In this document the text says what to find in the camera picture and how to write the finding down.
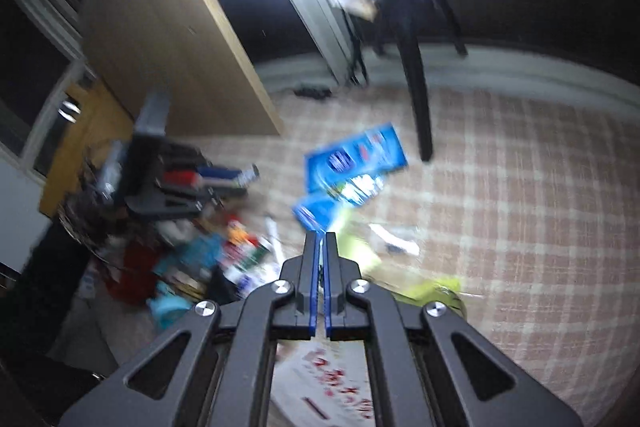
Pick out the green snack bag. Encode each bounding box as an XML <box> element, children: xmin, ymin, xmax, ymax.
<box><xmin>330</xmin><ymin>213</ymin><xmax>466</xmax><ymax>317</ymax></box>

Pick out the blue baby bottle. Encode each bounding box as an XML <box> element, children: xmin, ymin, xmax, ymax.
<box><xmin>146</xmin><ymin>281</ymin><xmax>193</xmax><ymax>331</ymax></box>

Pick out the pine plank panel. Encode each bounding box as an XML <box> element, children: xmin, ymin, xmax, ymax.
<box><xmin>39</xmin><ymin>80</ymin><xmax>134</xmax><ymax>218</ymax></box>

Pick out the white red-text box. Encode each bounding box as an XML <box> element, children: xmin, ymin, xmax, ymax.
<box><xmin>271</xmin><ymin>338</ymin><xmax>375</xmax><ymax>426</ymax></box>

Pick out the light wood board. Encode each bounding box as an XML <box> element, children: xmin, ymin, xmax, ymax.
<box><xmin>79</xmin><ymin>0</ymin><xmax>283</xmax><ymax>136</ymax></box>

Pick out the black power strip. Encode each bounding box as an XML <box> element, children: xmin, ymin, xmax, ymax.
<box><xmin>293</xmin><ymin>86</ymin><xmax>333</xmax><ymax>101</ymax></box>

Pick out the blue wet wipes pack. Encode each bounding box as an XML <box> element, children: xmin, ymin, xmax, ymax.
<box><xmin>305</xmin><ymin>124</ymin><xmax>408</xmax><ymax>193</ymax></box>

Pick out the light stand pole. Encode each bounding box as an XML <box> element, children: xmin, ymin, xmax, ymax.
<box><xmin>395</xmin><ymin>0</ymin><xmax>434</xmax><ymax>164</ymax></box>

